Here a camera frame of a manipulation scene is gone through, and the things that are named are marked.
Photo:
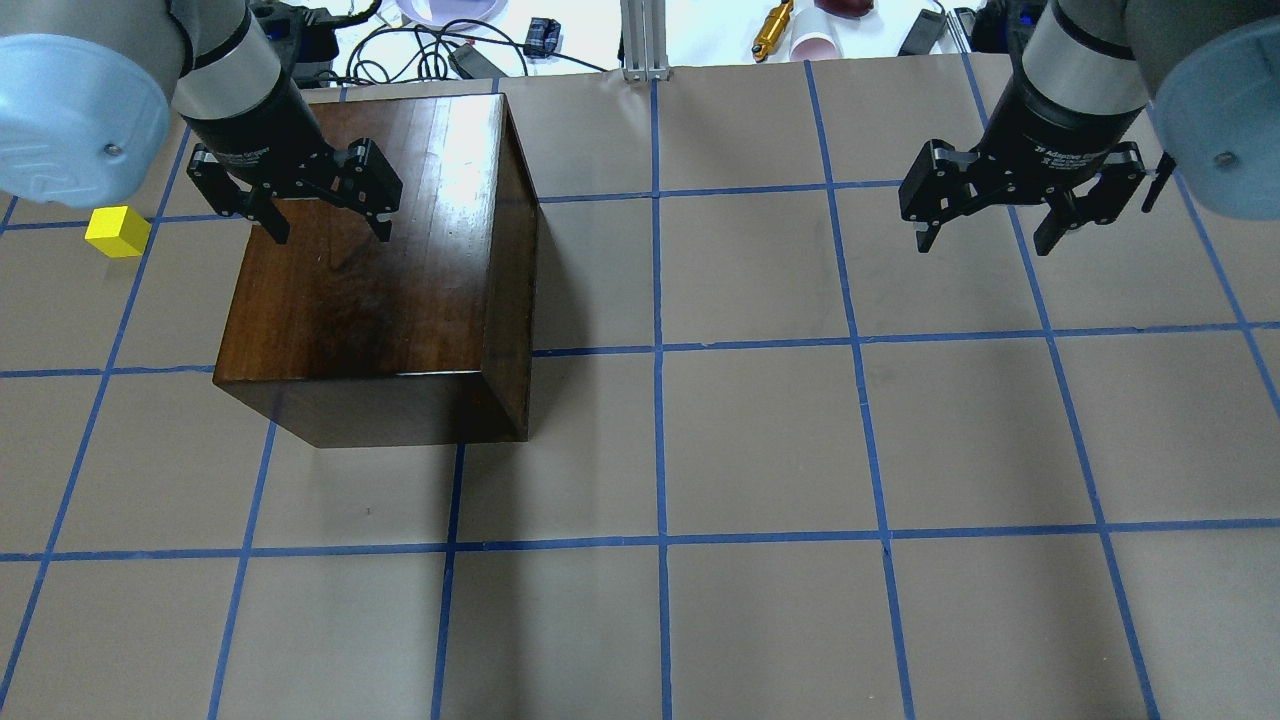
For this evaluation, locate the yellow block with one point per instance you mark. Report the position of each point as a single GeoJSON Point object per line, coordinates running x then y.
{"type": "Point", "coordinates": [118, 232]}

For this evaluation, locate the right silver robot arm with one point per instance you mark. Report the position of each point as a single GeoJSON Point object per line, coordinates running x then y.
{"type": "Point", "coordinates": [1209, 72]}

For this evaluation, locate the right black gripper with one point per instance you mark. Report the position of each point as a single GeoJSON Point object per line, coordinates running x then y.
{"type": "Point", "coordinates": [1050, 130]}

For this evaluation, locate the small black blue device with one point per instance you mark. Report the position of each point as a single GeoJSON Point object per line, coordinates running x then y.
{"type": "Point", "coordinates": [543, 38]}

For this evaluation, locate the black power adapter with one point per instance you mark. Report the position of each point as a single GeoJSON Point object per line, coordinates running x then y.
{"type": "Point", "coordinates": [469, 63]}

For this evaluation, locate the white purple bowl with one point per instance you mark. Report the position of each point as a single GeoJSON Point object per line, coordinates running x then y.
{"type": "Point", "coordinates": [435, 14]}

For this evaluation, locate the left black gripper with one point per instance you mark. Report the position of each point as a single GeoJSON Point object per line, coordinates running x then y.
{"type": "Point", "coordinates": [262, 127]}

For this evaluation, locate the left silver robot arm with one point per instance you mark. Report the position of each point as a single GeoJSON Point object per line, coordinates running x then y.
{"type": "Point", "coordinates": [88, 89]}

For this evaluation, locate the brass cylinder tool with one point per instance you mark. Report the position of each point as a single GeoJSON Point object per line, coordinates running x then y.
{"type": "Point", "coordinates": [771, 31]}

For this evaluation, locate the aluminium extrusion post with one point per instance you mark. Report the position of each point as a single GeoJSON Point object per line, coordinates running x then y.
{"type": "Point", "coordinates": [644, 41]}

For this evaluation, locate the dark wooden drawer cabinet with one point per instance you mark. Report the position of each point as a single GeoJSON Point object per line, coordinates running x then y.
{"type": "Point", "coordinates": [425, 339]}

